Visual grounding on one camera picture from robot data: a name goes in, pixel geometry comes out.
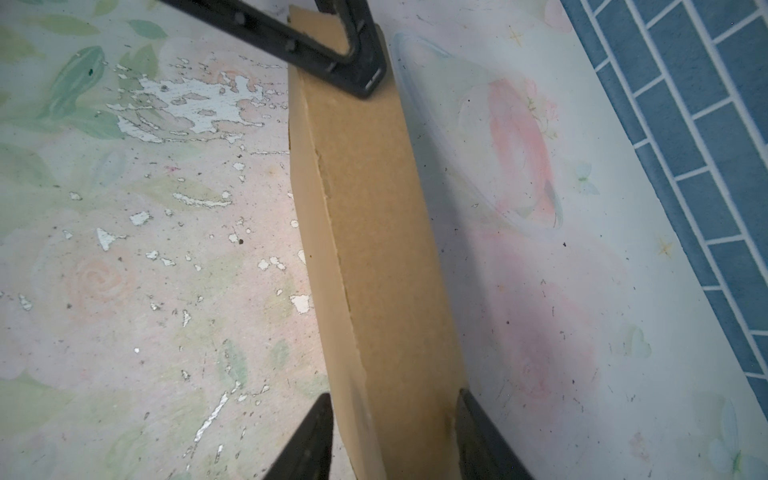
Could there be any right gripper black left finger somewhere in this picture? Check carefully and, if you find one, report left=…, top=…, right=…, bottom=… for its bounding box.
left=264, top=392, right=334, bottom=480

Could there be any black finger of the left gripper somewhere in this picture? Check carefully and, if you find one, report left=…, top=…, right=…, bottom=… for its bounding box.
left=315, top=0, right=387, bottom=96
left=166, top=0, right=348, bottom=78

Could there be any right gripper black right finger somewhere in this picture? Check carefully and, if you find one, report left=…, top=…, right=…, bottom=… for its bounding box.
left=455, top=389, right=534, bottom=480

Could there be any brown cardboard paper box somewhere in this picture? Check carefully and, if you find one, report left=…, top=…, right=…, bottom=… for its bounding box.
left=286, top=5, right=469, bottom=480

